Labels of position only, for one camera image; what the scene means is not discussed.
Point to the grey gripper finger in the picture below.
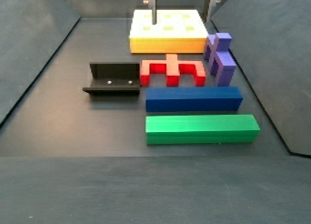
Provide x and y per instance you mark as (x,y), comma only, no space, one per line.
(212,3)

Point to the blue rectangular block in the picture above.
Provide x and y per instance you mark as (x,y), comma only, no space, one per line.
(179,99)

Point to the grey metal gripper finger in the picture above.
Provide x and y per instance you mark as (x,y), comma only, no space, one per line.
(151,4)

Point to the red comb-shaped block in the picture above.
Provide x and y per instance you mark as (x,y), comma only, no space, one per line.
(172,68)

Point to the yellow slotted board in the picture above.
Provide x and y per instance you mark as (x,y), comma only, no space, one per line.
(179,32)

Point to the green rectangular block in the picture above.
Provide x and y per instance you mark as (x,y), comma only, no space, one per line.
(200,129)

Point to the purple cross-shaped block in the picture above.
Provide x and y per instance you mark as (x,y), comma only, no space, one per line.
(221,64)

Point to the black angle bracket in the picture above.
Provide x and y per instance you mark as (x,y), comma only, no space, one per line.
(114,78)

